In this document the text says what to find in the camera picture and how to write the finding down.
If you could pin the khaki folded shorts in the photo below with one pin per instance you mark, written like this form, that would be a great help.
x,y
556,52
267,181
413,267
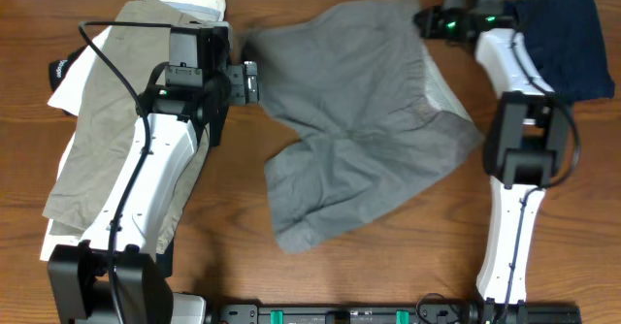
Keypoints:
x,y
92,135

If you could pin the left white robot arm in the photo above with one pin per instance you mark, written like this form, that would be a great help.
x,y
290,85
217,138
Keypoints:
x,y
111,274

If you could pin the grey shorts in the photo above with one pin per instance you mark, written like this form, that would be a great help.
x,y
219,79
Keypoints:
x,y
352,83

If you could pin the black garment with logo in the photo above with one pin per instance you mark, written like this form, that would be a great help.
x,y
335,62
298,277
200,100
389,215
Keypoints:
x,y
65,17

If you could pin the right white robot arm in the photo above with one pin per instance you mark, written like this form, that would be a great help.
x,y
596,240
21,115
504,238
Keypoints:
x,y
532,145

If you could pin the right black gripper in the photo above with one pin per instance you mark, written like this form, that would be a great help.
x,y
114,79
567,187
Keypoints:
x,y
430,29

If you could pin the light blue folded garment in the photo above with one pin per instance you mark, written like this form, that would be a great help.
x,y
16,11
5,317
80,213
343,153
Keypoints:
x,y
200,12

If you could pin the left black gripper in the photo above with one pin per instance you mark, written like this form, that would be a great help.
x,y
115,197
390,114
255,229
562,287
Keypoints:
x,y
245,84

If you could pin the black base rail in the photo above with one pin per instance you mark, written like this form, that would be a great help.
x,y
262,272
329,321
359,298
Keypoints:
x,y
388,314

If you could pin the dark navy folded garment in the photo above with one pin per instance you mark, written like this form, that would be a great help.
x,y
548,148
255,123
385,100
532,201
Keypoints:
x,y
565,41

